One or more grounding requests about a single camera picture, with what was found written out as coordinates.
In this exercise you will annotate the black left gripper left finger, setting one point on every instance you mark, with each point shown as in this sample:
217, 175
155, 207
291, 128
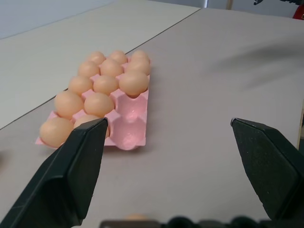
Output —
59, 180

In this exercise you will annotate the wooden post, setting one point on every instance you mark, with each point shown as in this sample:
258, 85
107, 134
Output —
300, 129

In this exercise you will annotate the pink egg tray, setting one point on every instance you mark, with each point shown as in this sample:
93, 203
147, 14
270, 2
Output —
129, 111

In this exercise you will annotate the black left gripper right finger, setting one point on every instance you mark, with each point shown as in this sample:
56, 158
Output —
270, 166

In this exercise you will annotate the black object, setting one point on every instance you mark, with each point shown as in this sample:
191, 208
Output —
259, 2

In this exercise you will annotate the beige egg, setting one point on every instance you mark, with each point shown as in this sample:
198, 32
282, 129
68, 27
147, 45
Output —
55, 131
140, 55
111, 67
68, 104
133, 83
80, 84
105, 83
84, 120
88, 69
98, 103
118, 56
95, 57
139, 67
136, 216

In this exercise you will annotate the wooden stick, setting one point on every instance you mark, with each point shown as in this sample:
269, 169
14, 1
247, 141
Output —
229, 4

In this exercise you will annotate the red object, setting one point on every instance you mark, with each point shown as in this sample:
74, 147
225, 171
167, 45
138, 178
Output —
298, 12

